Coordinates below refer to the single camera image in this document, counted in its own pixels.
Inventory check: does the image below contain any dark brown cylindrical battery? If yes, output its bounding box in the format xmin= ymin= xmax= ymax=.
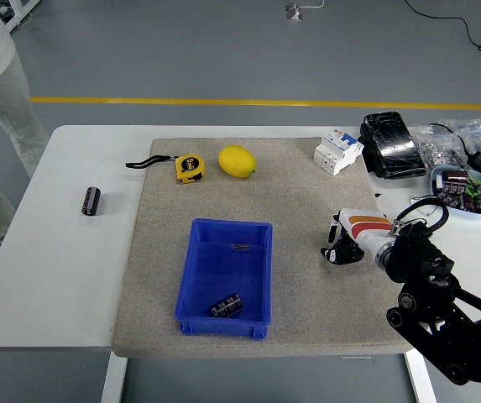
xmin=327 ymin=241 xmax=363 ymax=265

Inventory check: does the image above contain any white table leg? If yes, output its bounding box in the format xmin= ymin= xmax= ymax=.
xmin=100 ymin=351 xmax=128 ymax=403
xmin=405 ymin=350 xmax=437 ymax=403

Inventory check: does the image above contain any clear bag of nuts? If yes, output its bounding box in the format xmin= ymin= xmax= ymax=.
xmin=414 ymin=124 xmax=468 ymax=169

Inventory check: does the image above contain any white desk frame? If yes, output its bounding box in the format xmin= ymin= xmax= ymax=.
xmin=0 ymin=0 xmax=42 ymax=33

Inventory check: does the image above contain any dark cylindrical battery white print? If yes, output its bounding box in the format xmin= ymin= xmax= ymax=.
xmin=209 ymin=292 xmax=244 ymax=319

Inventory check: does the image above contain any yellow floor tape line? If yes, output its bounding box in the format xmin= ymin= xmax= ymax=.
xmin=29 ymin=96 xmax=481 ymax=112

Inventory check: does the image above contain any yellow tape measure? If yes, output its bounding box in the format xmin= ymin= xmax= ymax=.
xmin=125 ymin=154 xmax=207 ymax=185

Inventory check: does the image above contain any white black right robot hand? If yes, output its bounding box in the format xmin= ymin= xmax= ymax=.
xmin=320 ymin=207 xmax=394 ymax=266

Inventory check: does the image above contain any blue plastic box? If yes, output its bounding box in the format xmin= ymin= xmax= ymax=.
xmin=174 ymin=217 xmax=274 ymax=340

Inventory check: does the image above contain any clear plastic bag of parts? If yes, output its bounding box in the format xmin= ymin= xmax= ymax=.
xmin=439 ymin=118 xmax=481 ymax=160

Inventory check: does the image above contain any black wrapped pack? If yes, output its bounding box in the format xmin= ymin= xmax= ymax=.
xmin=357 ymin=111 xmax=428 ymax=181

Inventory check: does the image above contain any grey-brown mat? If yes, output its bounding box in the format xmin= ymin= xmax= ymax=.
xmin=109 ymin=137 xmax=421 ymax=359

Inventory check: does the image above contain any dark cylindrical battery grey stripe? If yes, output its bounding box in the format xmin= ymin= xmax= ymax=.
xmin=81 ymin=186 xmax=102 ymax=217

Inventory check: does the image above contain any black floor cable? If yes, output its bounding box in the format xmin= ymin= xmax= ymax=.
xmin=403 ymin=0 xmax=481 ymax=63

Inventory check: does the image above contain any yellow lemon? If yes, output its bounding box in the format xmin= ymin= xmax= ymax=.
xmin=217 ymin=144 xmax=257 ymax=179

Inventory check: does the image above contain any white circuit breaker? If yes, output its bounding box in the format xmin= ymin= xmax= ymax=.
xmin=312 ymin=129 xmax=365 ymax=177

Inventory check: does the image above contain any brown capacitor white print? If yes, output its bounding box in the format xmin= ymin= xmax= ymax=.
xmin=437 ymin=181 xmax=466 ymax=209

